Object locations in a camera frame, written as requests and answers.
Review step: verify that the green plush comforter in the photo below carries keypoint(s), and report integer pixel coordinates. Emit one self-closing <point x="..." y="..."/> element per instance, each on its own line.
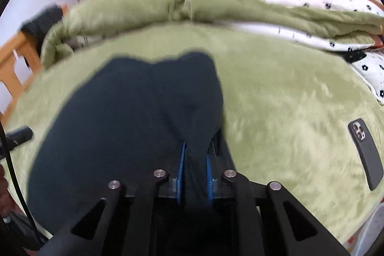
<point x="135" y="4"/>

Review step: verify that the black clothes on bed frame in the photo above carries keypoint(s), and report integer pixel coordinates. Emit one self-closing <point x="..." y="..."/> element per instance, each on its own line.
<point x="42" y="23"/>

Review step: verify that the white floral quilt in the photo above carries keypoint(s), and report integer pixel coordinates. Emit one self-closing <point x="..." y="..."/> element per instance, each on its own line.
<point x="339" y="4"/>

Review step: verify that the wooden bed frame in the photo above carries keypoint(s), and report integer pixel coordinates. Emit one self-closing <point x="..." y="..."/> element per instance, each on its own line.
<point x="12" y="55"/>

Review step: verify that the dark t-shirt with white print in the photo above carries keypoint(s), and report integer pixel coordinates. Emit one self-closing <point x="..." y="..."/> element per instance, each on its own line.
<point x="135" y="112"/>

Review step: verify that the green plush bed sheet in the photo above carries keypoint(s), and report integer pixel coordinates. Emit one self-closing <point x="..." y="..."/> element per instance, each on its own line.
<point x="285" y="100"/>

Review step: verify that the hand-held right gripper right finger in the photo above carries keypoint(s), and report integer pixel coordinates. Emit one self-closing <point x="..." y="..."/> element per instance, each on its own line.
<point x="209" y="176"/>

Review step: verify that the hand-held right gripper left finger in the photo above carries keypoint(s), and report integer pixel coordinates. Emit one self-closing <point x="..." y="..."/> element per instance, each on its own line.
<point x="180" y="172"/>

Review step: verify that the black smartphone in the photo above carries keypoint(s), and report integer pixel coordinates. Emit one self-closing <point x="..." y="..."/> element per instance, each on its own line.
<point x="366" y="151"/>

